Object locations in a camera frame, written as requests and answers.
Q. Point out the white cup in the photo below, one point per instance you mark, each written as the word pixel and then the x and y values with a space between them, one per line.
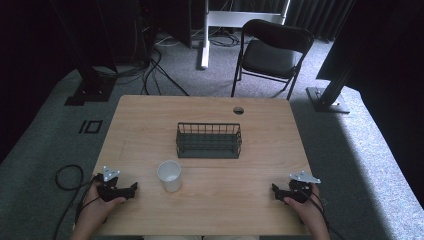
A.
pixel 170 176

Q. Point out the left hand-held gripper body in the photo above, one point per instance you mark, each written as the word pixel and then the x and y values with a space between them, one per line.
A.
pixel 110 192

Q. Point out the person's left hand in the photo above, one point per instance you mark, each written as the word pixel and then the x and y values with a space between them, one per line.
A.
pixel 96 210

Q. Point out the black metal stand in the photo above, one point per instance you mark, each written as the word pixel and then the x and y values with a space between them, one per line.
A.
pixel 90 88
pixel 328 100

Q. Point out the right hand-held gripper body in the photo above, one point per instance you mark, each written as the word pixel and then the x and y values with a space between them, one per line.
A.
pixel 300 190

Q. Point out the dark equipment cabinet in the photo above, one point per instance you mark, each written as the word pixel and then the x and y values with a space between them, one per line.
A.
pixel 166 23

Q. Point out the black folding chair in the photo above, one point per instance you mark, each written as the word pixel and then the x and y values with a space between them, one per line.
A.
pixel 271 56

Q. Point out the person's right hand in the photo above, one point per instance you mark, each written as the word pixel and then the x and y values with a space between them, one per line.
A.
pixel 306 210

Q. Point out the white metal desk frame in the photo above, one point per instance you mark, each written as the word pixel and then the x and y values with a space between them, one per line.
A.
pixel 213 20

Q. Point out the dark curtain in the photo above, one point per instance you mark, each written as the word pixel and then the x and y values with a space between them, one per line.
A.
pixel 313 16

